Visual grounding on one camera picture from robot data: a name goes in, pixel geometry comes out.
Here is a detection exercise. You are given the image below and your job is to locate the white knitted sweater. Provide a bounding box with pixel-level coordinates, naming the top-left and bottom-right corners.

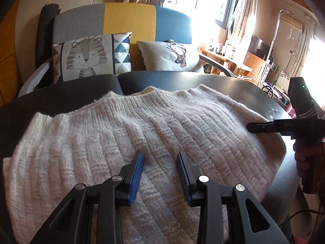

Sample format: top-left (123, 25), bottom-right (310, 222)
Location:
top-left (2, 84), bottom-right (287, 244)

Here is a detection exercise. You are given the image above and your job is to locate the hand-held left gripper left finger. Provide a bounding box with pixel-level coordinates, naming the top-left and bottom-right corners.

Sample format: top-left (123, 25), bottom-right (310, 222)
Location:
top-left (29, 151), bottom-right (145, 244)

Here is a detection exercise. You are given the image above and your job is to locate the black cable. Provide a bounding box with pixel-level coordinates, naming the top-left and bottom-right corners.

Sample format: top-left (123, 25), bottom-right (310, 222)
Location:
top-left (278, 208), bottom-right (320, 228)

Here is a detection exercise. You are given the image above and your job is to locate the black monitor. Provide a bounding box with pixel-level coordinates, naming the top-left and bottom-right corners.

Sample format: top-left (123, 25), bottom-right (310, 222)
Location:
top-left (247, 35), bottom-right (271, 55)

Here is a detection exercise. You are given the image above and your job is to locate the pink blanket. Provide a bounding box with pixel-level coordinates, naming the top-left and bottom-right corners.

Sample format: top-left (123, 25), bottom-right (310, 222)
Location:
top-left (284, 99), bottom-right (297, 119)

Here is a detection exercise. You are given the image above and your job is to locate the tiger print cushion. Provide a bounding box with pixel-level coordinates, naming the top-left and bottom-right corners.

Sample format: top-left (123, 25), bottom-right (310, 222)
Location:
top-left (52, 32), bottom-right (132, 84)

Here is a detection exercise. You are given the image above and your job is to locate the wooden wardrobe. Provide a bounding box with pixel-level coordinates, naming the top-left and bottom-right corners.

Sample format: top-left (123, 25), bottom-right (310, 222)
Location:
top-left (0, 0), bottom-right (22, 105)

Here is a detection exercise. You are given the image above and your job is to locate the deer print cushion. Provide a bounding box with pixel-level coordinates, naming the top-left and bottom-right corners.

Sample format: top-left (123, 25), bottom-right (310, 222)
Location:
top-left (136, 40), bottom-right (205, 73)

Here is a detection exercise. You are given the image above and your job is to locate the white metal stand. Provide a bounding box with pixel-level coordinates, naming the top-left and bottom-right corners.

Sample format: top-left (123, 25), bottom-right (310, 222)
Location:
top-left (265, 9), bottom-right (290, 82)

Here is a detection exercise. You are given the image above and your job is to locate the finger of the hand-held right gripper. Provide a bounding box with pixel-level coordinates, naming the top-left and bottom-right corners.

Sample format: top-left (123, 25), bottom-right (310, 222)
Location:
top-left (246, 121), bottom-right (292, 134)

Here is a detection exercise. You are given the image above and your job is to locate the grey yellow blue sofa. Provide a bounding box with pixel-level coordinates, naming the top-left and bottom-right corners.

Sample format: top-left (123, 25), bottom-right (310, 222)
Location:
top-left (18, 2), bottom-right (234, 98)

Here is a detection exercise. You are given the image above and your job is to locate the white leaf print board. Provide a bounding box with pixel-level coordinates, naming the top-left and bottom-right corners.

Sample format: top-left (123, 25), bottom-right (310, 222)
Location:
top-left (275, 71), bottom-right (291, 92)

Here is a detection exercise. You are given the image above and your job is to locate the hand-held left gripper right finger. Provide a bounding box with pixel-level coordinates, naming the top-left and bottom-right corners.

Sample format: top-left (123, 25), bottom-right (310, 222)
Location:
top-left (177, 152), bottom-right (290, 244)

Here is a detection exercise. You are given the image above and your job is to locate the person's right hand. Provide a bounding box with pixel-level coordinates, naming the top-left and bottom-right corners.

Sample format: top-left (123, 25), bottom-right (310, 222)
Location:
top-left (292, 139), bottom-right (325, 183)

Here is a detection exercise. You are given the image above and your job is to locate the cluttered wooden desk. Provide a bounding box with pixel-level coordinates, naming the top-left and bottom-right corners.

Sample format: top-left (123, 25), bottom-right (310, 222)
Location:
top-left (200, 46), bottom-right (252, 78)

